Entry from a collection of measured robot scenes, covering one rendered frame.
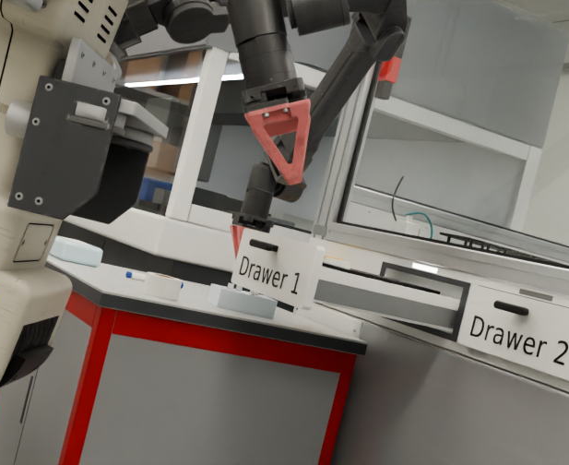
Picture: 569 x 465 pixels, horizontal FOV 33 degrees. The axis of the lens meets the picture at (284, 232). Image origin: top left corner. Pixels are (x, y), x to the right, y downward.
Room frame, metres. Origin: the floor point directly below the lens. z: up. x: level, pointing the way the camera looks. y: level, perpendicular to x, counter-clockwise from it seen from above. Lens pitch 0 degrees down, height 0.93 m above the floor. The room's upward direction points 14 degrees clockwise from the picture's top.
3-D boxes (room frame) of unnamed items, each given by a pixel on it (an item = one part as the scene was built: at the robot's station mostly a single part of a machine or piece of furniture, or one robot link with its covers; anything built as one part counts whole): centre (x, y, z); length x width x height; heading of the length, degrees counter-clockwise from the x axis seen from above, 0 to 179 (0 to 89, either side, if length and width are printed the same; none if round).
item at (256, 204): (1.97, 0.07, 0.97); 0.10 x 0.07 x 0.07; 18
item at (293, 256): (1.73, 0.00, 0.87); 0.29 x 0.02 x 0.11; 29
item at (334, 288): (1.83, -0.18, 0.86); 0.40 x 0.26 x 0.06; 119
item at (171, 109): (3.55, 0.24, 1.13); 1.78 x 1.14 x 0.45; 29
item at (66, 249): (2.18, 0.46, 0.78); 0.15 x 0.10 x 0.04; 34
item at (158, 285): (1.83, 0.20, 0.78); 0.07 x 0.07 x 0.04
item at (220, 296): (1.97, 0.05, 0.78); 0.12 x 0.08 x 0.04; 108
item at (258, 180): (1.97, 0.06, 1.03); 0.07 x 0.06 x 0.07; 138
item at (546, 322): (1.60, -0.43, 0.87); 0.29 x 0.02 x 0.11; 29
